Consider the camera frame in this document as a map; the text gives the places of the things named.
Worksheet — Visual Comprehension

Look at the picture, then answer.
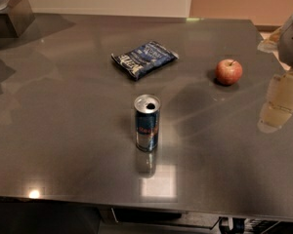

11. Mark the dark wooden block stand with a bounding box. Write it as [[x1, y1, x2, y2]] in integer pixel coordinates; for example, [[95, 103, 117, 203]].
[[0, 0, 35, 38]]

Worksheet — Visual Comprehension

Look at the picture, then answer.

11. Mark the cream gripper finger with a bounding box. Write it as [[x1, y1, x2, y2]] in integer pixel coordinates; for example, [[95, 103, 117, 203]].
[[257, 28, 281, 53], [258, 69, 293, 134]]

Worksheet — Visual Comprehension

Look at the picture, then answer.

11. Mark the blue chip bag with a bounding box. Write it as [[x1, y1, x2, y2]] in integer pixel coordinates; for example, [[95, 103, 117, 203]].
[[111, 41, 179, 80]]

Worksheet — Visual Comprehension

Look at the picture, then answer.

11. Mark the blue silver Red Bull can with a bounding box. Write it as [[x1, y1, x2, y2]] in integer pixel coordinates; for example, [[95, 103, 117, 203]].
[[134, 95, 161, 151]]

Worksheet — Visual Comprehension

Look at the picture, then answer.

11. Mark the black caster wheel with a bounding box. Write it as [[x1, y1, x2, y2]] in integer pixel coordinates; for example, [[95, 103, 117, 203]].
[[219, 217, 245, 234]]

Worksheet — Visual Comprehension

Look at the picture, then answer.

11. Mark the red apple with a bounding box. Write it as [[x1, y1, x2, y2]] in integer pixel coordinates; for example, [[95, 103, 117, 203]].
[[215, 59, 243, 86]]

